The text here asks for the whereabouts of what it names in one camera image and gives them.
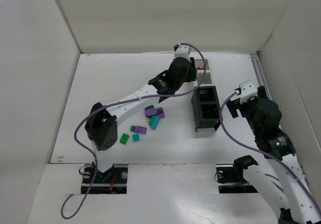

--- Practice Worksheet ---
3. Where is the aluminium rail at table edge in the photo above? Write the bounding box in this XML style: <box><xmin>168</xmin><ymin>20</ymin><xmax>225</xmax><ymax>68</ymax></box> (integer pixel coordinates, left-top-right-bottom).
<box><xmin>250</xmin><ymin>53</ymin><xmax>271</xmax><ymax>99</ymax></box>

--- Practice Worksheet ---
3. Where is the small teal square lego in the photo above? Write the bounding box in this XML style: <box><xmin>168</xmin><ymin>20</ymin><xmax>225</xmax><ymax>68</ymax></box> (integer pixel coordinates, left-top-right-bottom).
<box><xmin>132</xmin><ymin>134</ymin><xmax>140</xmax><ymax>142</ymax></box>

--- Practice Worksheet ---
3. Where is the dark green studded lego brick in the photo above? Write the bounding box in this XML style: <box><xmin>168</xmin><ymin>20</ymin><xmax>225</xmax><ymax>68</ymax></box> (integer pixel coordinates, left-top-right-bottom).
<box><xmin>144</xmin><ymin>105</ymin><xmax>154</xmax><ymax>110</ymax></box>

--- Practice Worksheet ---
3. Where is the purple oval lego piece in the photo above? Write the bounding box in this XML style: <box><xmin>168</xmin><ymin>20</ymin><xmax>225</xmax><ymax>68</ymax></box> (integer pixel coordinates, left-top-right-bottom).
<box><xmin>145</xmin><ymin>108</ymin><xmax>157</xmax><ymax>119</ymax></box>

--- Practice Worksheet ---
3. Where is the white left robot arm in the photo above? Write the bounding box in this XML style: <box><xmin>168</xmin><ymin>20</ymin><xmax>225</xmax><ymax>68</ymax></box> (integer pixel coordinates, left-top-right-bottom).
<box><xmin>85</xmin><ymin>57</ymin><xmax>197</xmax><ymax>178</ymax></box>

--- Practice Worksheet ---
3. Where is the white double-bin container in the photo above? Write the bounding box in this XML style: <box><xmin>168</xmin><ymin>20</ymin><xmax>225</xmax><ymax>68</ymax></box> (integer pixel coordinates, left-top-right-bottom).
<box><xmin>188</xmin><ymin>57</ymin><xmax>214</xmax><ymax>92</ymax></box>

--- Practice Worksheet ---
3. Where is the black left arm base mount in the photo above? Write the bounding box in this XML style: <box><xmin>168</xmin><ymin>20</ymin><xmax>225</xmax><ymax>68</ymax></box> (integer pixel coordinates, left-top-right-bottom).
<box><xmin>78</xmin><ymin>162</ymin><xmax>128</xmax><ymax>194</ymax></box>

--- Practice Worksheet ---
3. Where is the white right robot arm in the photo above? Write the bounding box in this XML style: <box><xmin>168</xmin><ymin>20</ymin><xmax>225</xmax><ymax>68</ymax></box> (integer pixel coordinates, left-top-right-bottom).
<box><xmin>221</xmin><ymin>80</ymin><xmax>320</xmax><ymax>223</ymax></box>

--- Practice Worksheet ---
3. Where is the purple rounded lego brick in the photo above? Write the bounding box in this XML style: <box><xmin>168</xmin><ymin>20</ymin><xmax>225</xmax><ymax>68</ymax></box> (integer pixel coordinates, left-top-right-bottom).
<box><xmin>134</xmin><ymin>126</ymin><xmax>147</xmax><ymax>135</ymax></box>

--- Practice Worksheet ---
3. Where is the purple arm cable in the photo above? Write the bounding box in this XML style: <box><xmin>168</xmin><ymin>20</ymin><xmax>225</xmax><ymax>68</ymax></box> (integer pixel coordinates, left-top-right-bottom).
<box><xmin>218</xmin><ymin>90</ymin><xmax>321</xmax><ymax>219</ymax></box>
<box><xmin>61</xmin><ymin>43</ymin><xmax>207</xmax><ymax>219</ymax></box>

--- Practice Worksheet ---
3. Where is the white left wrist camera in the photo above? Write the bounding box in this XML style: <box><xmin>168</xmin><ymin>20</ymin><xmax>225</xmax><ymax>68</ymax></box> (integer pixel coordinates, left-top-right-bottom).
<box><xmin>174</xmin><ymin>44</ymin><xmax>191</xmax><ymax>60</ymax></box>

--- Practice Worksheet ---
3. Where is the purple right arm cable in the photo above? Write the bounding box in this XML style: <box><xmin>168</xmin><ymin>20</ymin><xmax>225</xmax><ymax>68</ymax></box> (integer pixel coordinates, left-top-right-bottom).
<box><xmin>218</xmin><ymin>90</ymin><xmax>321</xmax><ymax>219</ymax></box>

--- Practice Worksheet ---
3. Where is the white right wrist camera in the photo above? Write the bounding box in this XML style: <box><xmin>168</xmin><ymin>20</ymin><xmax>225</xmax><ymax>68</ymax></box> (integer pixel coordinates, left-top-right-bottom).
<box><xmin>239</xmin><ymin>80</ymin><xmax>258</xmax><ymax>104</ymax></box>

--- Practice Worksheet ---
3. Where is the green sloped lego brick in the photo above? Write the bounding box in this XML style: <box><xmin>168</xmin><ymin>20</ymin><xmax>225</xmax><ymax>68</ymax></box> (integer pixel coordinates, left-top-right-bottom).
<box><xmin>119</xmin><ymin>133</ymin><xmax>130</xmax><ymax>145</ymax></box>

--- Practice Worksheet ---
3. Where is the green curved lego piece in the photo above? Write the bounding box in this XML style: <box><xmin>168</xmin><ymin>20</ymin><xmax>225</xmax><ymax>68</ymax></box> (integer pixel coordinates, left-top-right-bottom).
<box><xmin>148</xmin><ymin>116</ymin><xmax>156</xmax><ymax>126</ymax></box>

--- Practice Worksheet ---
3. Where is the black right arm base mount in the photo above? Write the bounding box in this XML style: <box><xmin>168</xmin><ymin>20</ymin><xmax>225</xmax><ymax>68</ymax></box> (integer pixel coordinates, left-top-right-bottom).
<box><xmin>214</xmin><ymin>164</ymin><xmax>258</xmax><ymax>194</ymax></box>

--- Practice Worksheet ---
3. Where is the purple square lego brick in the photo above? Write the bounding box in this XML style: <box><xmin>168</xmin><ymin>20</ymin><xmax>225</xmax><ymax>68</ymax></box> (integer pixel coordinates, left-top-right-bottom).
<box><xmin>156</xmin><ymin>107</ymin><xmax>165</xmax><ymax>119</ymax></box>

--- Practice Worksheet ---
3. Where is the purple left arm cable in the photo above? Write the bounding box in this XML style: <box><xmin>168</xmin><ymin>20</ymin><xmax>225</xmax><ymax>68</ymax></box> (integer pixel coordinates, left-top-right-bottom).
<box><xmin>61</xmin><ymin>43</ymin><xmax>207</xmax><ymax>219</ymax></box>

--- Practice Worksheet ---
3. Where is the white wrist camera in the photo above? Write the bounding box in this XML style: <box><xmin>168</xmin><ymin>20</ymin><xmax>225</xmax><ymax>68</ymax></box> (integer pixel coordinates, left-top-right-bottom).
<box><xmin>239</xmin><ymin>80</ymin><xmax>258</xmax><ymax>104</ymax></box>
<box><xmin>174</xmin><ymin>44</ymin><xmax>191</xmax><ymax>60</ymax></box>

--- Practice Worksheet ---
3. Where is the teal long lego brick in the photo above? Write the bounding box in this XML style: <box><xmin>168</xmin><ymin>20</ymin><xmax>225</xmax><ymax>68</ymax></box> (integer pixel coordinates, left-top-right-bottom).
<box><xmin>150</xmin><ymin>116</ymin><xmax>160</xmax><ymax>130</ymax></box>

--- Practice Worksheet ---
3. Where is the black double-bin container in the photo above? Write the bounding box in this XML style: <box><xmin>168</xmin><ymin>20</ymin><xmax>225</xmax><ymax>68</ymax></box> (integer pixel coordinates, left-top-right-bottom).
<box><xmin>191</xmin><ymin>85</ymin><xmax>221</xmax><ymax>132</ymax></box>

